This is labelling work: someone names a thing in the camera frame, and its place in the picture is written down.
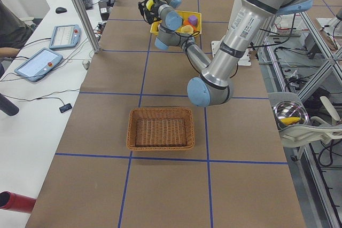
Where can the yellow clear tape roll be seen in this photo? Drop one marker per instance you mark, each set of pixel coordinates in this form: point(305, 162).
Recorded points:
point(149, 4)

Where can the brown wicker basket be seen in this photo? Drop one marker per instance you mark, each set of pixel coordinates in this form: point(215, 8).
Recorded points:
point(160, 129)

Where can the yellow woven basket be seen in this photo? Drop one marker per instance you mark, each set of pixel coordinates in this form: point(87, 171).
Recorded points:
point(184, 15)

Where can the purple foam cube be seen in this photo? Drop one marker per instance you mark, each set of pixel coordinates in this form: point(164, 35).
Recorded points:
point(193, 20)

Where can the small black phone device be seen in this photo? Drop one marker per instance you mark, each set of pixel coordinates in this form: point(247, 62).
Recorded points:
point(65, 107)

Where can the steel bowl with corn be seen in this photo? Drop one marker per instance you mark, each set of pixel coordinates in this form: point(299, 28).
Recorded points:
point(290, 113)

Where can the far teach pendant tablet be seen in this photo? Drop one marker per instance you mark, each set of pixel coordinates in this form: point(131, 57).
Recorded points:
point(65, 37)

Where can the teach pendant tablet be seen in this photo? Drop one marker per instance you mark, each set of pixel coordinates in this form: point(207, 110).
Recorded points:
point(65, 37)
point(38, 65)

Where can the near teach pendant tablet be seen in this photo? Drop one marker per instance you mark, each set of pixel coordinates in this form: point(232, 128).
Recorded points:
point(38, 65)

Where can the black computer mouse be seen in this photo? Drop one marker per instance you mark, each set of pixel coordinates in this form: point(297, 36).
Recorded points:
point(60, 10)

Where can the seated person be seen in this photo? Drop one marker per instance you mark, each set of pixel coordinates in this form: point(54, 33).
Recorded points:
point(14, 33)

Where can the red cylinder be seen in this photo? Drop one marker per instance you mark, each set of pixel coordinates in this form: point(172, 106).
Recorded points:
point(17, 202)

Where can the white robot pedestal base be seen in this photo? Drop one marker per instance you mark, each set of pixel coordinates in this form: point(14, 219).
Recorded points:
point(245, 59)

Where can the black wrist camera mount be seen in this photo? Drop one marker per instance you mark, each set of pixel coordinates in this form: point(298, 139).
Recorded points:
point(149, 16)

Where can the aluminium frame post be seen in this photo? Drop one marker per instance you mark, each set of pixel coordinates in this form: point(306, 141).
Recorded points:
point(81, 11)

